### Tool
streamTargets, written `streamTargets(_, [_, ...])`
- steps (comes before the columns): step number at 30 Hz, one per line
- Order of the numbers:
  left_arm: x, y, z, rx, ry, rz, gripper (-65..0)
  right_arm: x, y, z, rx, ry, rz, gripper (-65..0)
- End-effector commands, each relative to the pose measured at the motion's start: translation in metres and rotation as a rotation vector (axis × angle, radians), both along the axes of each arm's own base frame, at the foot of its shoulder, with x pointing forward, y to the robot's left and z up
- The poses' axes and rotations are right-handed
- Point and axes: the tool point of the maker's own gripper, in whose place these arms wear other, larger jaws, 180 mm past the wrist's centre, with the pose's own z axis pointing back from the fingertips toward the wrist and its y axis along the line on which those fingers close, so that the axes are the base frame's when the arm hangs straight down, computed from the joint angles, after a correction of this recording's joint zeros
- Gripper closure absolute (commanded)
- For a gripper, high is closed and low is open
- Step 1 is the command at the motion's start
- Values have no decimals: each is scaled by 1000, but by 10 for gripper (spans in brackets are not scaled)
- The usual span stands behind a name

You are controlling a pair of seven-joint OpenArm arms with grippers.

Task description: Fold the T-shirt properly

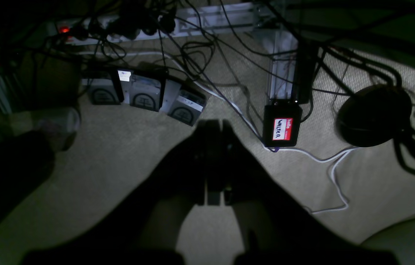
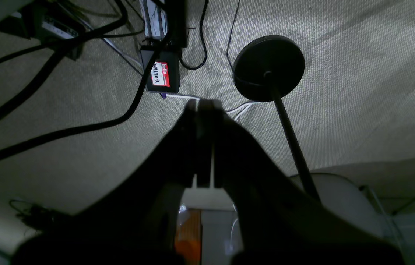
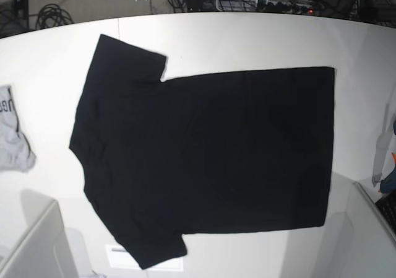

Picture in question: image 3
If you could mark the black T-shirt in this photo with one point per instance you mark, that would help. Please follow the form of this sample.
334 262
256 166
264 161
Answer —
231 152

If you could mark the grey printed T-shirt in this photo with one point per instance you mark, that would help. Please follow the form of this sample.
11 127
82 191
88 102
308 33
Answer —
16 154

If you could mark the black power strip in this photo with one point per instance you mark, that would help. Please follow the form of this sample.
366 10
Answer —
284 8

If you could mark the white partition panel left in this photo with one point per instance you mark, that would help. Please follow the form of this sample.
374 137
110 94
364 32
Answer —
43 250

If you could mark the white partition panel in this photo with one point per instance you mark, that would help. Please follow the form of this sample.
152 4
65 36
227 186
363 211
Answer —
372 249
43 250

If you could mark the black keyboard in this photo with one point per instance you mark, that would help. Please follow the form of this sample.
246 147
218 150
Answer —
387 207

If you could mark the white partition panel right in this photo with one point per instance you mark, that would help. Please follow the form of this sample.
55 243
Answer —
372 249

